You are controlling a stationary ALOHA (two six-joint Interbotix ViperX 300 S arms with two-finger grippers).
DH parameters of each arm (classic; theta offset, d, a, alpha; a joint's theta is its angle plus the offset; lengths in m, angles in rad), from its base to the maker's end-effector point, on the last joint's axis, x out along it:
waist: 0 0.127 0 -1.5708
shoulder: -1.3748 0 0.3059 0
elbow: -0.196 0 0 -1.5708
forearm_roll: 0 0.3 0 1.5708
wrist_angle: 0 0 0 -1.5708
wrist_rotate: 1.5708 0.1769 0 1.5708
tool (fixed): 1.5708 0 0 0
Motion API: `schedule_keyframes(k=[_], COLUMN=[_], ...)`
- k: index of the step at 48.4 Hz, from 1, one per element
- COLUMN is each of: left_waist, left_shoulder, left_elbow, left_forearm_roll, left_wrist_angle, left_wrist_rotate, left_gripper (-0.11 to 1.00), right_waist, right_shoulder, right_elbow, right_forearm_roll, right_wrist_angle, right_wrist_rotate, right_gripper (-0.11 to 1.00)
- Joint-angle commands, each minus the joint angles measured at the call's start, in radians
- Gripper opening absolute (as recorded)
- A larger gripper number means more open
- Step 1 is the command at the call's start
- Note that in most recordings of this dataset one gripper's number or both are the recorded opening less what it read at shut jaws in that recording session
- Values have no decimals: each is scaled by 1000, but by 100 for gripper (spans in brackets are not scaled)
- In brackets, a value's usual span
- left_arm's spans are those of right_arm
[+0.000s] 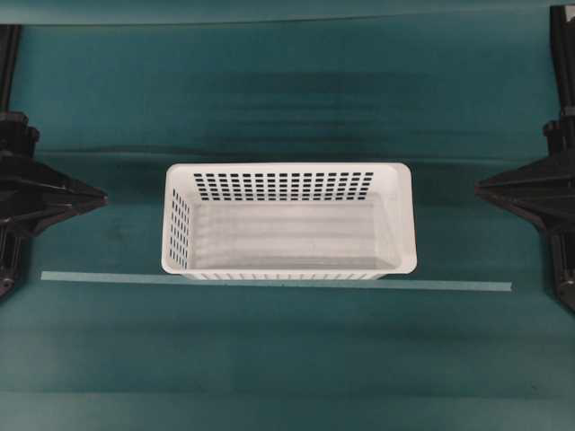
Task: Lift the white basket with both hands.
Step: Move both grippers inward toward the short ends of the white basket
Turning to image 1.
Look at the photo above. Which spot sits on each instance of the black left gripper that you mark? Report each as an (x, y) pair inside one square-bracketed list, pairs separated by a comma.
[(35, 196)]

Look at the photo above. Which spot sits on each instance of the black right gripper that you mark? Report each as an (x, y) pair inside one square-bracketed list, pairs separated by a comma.
[(541, 192)]

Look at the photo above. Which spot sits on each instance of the white perforated plastic basket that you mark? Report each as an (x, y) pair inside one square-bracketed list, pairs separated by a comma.
[(288, 221)]

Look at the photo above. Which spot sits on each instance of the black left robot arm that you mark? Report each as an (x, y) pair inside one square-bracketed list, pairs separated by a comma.
[(11, 243)]

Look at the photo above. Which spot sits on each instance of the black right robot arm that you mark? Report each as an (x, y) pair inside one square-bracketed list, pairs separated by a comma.
[(562, 50)]

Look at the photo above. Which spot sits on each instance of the light green tape strip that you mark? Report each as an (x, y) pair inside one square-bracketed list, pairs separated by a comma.
[(362, 283)]

